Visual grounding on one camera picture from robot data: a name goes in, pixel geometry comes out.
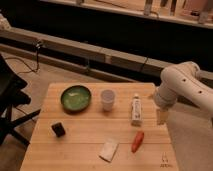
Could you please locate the orange carrot toy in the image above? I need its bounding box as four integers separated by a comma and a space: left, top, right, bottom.
131, 131, 144, 153

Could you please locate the white tube with label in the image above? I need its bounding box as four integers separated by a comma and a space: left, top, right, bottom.
131, 94, 142, 126

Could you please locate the black office chair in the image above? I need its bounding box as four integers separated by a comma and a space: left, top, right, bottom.
0, 54, 40, 146

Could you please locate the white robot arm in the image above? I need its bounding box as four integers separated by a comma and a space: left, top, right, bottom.
153, 61, 213, 125

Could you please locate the white sponge block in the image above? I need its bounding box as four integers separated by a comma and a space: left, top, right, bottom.
99, 139, 119, 162

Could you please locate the black eraser block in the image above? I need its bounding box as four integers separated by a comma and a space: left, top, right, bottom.
51, 122, 65, 137

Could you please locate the translucent plastic cup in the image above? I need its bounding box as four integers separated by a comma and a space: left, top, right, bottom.
101, 89, 115, 111

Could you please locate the cream stick end effector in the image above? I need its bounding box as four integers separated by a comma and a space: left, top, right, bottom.
157, 109, 169, 125

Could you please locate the black floor cable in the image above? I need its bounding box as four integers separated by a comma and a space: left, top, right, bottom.
4, 39, 44, 75

